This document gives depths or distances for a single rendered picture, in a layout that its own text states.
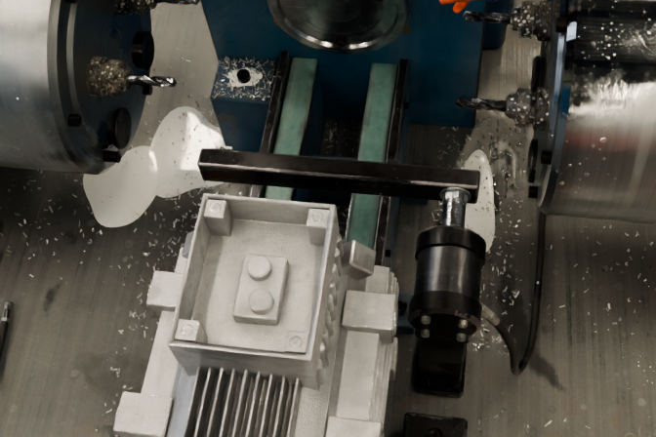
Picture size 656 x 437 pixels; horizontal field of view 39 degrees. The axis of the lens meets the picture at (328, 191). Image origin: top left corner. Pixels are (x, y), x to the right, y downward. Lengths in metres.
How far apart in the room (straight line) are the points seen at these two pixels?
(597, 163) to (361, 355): 0.25
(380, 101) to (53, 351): 0.45
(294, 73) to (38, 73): 0.32
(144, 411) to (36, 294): 0.42
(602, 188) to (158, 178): 0.55
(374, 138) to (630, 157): 0.31
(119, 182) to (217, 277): 0.46
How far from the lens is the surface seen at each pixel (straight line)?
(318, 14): 0.97
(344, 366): 0.70
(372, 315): 0.70
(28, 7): 0.83
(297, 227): 0.69
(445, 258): 0.76
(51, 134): 0.85
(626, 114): 0.75
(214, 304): 0.68
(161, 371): 0.72
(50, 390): 1.04
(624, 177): 0.78
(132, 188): 1.12
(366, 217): 0.92
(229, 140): 1.10
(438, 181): 0.81
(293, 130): 0.98
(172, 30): 1.25
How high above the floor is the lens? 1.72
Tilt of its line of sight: 59 degrees down
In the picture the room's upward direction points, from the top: 9 degrees counter-clockwise
